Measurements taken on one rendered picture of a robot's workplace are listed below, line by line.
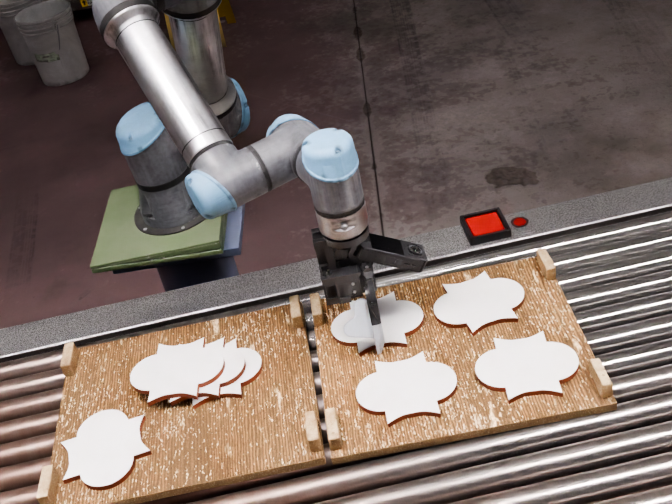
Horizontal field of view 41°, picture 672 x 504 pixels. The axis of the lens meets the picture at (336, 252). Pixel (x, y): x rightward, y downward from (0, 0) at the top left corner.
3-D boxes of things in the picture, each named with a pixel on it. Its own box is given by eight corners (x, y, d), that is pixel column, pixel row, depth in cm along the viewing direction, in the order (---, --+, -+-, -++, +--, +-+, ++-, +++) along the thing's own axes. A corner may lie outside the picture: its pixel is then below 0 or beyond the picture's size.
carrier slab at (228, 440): (72, 356, 155) (69, 349, 154) (303, 307, 155) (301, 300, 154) (44, 523, 127) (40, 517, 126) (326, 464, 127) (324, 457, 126)
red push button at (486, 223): (465, 224, 167) (464, 218, 166) (496, 217, 167) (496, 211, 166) (474, 242, 162) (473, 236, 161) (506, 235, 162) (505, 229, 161)
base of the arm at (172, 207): (147, 194, 197) (131, 157, 191) (212, 179, 196) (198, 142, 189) (139, 236, 185) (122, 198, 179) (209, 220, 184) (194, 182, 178)
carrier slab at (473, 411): (312, 307, 154) (310, 300, 153) (545, 261, 154) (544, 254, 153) (332, 465, 126) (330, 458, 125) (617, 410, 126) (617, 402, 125)
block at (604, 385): (587, 370, 130) (587, 357, 129) (600, 367, 130) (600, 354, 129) (601, 399, 126) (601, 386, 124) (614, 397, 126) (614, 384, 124)
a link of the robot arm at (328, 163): (335, 117, 129) (364, 139, 122) (347, 180, 135) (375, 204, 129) (287, 137, 126) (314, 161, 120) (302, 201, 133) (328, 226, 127)
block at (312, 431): (306, 423, 131) (302, 410, 130) (318, 420, 131) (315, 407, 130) (310, 454, 127) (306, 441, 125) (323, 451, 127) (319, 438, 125)
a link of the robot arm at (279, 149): (237, 132, 135) (267, 160, 127) (301, 101, 138) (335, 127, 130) (252, 174, 140) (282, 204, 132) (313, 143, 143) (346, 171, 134)
